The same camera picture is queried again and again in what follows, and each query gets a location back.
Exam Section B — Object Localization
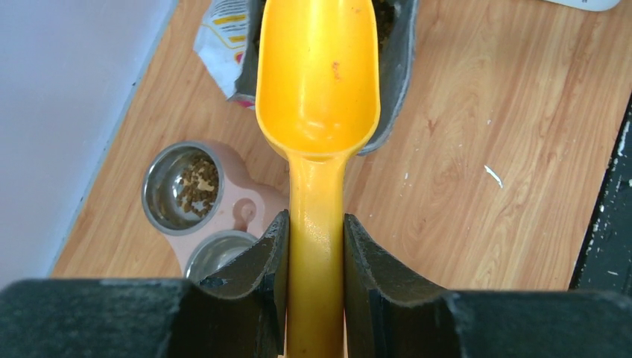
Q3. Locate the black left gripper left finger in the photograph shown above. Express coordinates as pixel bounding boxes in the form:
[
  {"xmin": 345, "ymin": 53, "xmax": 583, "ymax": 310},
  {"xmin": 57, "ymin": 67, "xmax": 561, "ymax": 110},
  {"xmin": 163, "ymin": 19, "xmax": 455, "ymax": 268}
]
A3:
[{"xmin": 1, "ymin": 211, "xmax": 289, "ymax": 357}]

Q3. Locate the yellow food scoop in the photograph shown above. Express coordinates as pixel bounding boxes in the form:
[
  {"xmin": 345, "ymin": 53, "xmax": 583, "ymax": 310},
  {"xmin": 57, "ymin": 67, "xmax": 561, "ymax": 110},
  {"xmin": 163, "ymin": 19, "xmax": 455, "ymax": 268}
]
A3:
[{"xmin": 256, "ymin": 0, "xmax": 380, "ymax": 357}]

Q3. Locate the pink double bowl stand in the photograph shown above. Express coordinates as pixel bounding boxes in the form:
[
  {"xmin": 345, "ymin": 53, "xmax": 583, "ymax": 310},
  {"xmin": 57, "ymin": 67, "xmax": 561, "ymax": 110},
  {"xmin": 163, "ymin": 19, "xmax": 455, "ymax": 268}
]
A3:
[{"xmin": 162, "ymin": 141, "xmax": 288, "ymax": 276}]

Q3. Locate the white metronome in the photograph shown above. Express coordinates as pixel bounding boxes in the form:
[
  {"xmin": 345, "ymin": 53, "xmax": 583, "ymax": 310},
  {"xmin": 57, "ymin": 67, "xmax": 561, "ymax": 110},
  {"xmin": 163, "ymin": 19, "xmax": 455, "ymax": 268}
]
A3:
[{"xmin": 546, "ymin": 0, "xmax": 621, "ymax": 12}]

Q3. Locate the steel bowl far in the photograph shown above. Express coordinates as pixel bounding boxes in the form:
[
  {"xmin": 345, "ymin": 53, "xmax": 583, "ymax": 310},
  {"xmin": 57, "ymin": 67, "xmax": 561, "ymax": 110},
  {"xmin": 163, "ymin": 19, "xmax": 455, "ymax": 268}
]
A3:
[{"xmin": 141, "ymin": 141, "xmax": 224, "ymax": 236}]

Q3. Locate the pet food bag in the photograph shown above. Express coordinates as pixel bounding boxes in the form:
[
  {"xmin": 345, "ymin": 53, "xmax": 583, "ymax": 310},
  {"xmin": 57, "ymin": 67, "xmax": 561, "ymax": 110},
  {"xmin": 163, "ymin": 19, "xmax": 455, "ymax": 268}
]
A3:
[{"xmin": 193, "ymin": 0, "xmax": 419, "ymax": 156}]

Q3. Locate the steel bowl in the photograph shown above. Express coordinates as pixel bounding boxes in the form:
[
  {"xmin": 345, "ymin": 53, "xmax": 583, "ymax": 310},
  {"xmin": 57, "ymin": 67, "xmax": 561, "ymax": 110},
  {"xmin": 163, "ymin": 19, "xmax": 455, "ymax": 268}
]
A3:
[
  {"xmin": 184, "ymin": 230, "xmax": 258, "ymax": 283},
  {"xmin": 141, "ymin": 141, "xmax": 224, "ymax": 236}
]

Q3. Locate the steel bowl near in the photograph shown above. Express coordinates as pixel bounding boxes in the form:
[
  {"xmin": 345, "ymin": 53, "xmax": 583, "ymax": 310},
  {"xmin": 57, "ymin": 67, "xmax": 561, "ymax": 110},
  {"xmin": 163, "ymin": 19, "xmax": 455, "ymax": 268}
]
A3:
[{"xmin": 184, "ymin": 230, "xmax": 258, "ymax": 283}]

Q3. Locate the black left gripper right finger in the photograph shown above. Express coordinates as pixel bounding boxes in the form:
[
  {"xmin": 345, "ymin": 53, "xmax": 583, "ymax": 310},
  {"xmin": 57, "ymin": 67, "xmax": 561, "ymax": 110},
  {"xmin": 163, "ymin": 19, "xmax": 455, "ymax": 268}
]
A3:
[{"xmin": 344, "ymin": 214, "xmax": 631, "ymax": 357}]

